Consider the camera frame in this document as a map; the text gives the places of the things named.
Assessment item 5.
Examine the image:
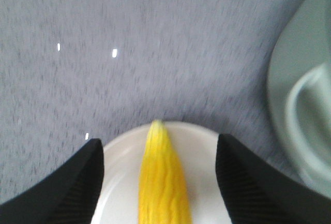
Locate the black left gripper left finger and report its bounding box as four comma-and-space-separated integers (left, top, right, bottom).
1, 139, 104, 223

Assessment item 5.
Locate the beige round plate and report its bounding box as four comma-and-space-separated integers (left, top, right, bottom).
92, 122, 231, 223

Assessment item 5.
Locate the green electric cooking pot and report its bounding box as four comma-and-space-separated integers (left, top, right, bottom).
267, 0, 330, 197

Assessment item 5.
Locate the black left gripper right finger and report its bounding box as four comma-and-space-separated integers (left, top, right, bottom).
216, 134, 330, 223

